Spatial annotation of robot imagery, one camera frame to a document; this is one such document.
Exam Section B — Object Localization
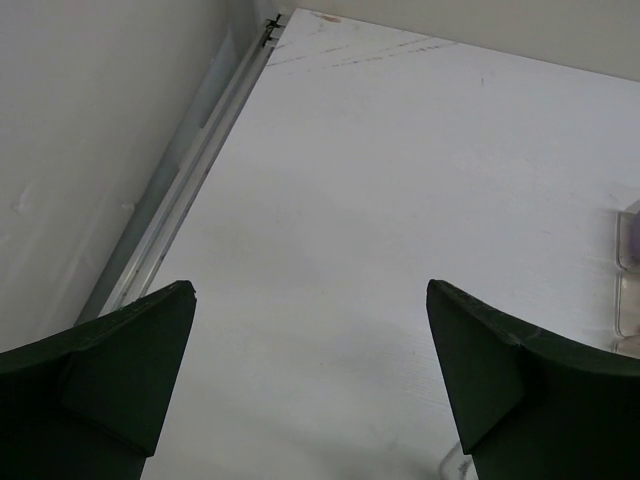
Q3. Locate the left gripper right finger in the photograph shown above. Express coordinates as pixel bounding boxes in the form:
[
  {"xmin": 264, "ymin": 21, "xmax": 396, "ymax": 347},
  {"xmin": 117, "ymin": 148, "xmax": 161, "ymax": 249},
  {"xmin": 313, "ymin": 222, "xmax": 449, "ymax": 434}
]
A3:
[{"xmin": 426, "ymin": 279, "xmax": 639, "ymax": 479}]

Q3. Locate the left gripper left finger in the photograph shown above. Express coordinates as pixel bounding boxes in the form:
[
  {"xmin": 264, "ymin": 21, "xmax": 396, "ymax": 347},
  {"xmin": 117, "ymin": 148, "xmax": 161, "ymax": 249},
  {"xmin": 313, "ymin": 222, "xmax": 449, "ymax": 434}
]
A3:
[{"xmin": 1, "ymin": 281, "xmax": 196, "ymax": 479}]

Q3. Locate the clear compartment organizer tray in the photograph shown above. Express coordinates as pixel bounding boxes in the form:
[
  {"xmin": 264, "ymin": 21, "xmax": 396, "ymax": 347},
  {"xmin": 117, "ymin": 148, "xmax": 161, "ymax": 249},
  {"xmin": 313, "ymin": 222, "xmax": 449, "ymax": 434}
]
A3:
[{"xmin": 613, "ymin": 201, "xmax": 639, "ymax": 359}]

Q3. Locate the left side aluminium rail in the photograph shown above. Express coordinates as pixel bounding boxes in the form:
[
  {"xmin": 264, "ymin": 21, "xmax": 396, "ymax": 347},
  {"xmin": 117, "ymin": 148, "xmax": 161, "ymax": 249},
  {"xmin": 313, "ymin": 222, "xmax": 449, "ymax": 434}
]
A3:
[{"xmin": 76, "ymin": 13, "xmax": 289, "ymax": 324}]

